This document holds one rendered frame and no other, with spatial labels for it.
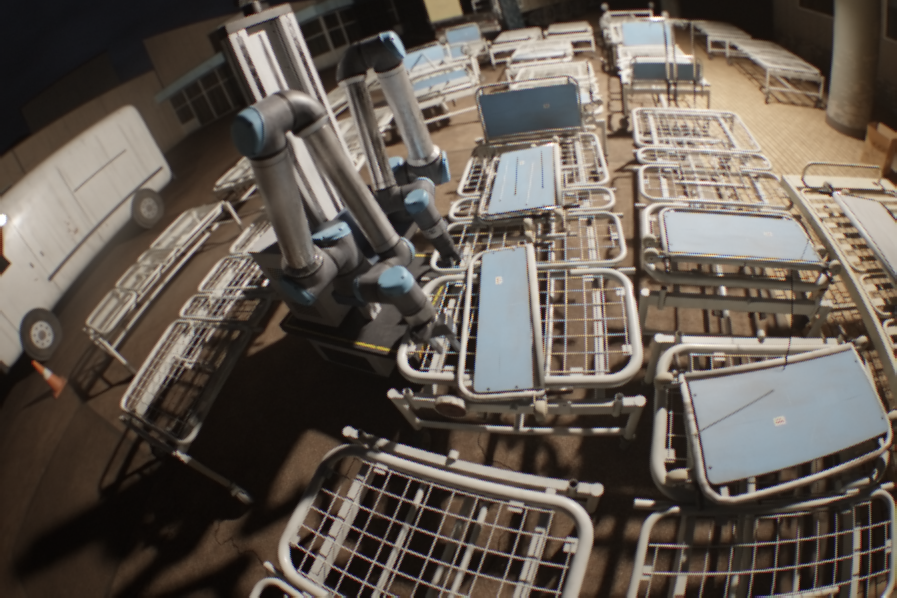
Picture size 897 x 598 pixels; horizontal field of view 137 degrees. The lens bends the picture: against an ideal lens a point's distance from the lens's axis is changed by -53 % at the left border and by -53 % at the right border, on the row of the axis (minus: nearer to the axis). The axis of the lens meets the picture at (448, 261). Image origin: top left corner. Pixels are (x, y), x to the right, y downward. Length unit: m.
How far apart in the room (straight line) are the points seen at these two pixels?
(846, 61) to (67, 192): 11.00
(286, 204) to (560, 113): 2.07
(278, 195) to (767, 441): 1.51
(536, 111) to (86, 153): 7.49
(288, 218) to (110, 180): 7.19
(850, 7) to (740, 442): 4.55
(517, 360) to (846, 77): 4.72
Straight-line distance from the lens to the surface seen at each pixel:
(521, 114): 2.73
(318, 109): 1.05
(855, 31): 5.04
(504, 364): 1.26
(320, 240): 1.37
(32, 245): 7.38
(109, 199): 8.05
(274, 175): 1.03
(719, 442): 1.14
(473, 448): 1.72
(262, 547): 2.07
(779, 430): 1.23
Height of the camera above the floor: 1.57
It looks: 38 degrees down
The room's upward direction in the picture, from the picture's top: 19 degrees counter-clockwise
